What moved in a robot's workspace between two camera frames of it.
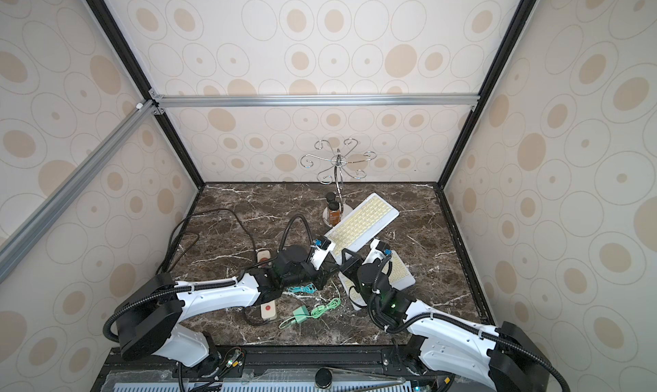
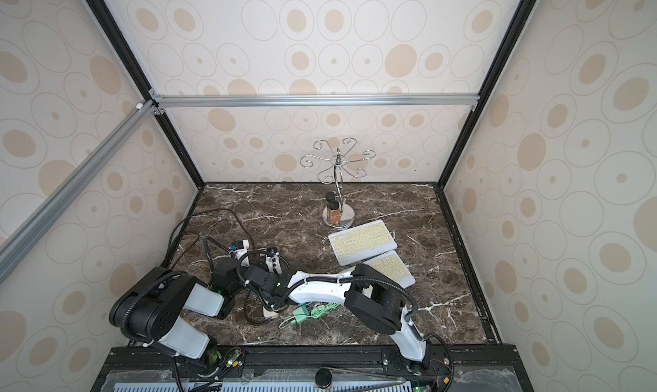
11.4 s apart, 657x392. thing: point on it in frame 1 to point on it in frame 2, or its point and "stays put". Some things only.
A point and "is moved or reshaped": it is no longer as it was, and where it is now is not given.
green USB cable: x=315 y=313 stays put
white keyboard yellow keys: x=400 y=279 stays put
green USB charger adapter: x=300 y=314 stays put
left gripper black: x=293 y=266 to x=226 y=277
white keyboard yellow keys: x=370 y=216 is moved or reshaped
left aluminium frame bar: x=24 y=238 stays put
